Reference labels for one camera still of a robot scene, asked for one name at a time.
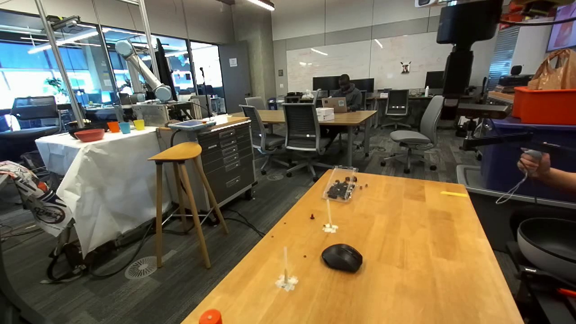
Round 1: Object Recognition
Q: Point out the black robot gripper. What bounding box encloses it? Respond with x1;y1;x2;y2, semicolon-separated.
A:
435;0;503;98

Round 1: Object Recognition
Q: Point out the black computer mouse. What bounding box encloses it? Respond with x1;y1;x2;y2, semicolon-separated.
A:
320;242;365;276

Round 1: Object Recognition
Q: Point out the person's forearm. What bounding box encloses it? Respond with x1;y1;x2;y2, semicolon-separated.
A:
541;166;576;195

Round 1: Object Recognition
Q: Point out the person's hand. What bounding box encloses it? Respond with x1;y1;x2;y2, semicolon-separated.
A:
516;150;554;181

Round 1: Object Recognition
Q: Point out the light grey swivel chair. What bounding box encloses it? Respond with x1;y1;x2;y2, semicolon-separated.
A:
388;94;446;177

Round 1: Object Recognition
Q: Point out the orange plastic bin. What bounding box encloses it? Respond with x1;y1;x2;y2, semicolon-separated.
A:
511;85;576;129

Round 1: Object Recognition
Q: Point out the brown paper bag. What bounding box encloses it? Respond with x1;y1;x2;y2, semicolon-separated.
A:
525;48;576;93

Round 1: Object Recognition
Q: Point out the seated person in dark clothes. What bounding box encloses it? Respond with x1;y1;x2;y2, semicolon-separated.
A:
329;73;365;114

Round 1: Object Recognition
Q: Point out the wooden office desk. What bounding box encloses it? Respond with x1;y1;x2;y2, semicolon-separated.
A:
255;107;377;172

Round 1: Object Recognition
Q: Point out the black computer monitor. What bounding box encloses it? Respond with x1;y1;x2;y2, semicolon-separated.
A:
311;75;341;96

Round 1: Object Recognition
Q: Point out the grey mesh office chair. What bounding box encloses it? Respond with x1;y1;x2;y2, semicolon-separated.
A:
280;102;332;181

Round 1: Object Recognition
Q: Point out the clear tray with dark pieces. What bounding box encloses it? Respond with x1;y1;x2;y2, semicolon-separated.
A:
323;174;359;204

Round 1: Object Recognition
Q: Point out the black frying pan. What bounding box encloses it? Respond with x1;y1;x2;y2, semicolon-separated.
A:
514;217;576;285

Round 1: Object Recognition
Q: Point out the grey drawer cabinet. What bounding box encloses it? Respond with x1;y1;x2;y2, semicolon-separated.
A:
196;118;257;210

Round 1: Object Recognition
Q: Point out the wooden bar stool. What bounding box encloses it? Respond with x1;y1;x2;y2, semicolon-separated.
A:
147;141;230;273

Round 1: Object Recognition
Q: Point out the orange round cap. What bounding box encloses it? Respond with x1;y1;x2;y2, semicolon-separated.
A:
197;309;224;324

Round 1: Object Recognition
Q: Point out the white cloth covered table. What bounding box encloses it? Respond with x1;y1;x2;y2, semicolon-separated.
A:
34;125;170;258

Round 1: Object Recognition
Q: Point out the red bowl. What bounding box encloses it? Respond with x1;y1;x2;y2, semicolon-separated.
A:
71;127;106;145

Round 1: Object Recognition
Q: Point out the slanted metal pole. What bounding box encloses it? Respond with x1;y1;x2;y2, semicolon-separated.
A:
32;0;86;130

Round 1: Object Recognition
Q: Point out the dark blue chair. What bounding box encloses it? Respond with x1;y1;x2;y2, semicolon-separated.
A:
10;94;62;132

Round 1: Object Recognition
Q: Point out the wall whiteboard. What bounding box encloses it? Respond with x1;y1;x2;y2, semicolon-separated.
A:
284;31;458;96

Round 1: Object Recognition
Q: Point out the controller wrist strap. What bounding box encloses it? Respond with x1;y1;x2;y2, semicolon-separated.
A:
493;172;530;208

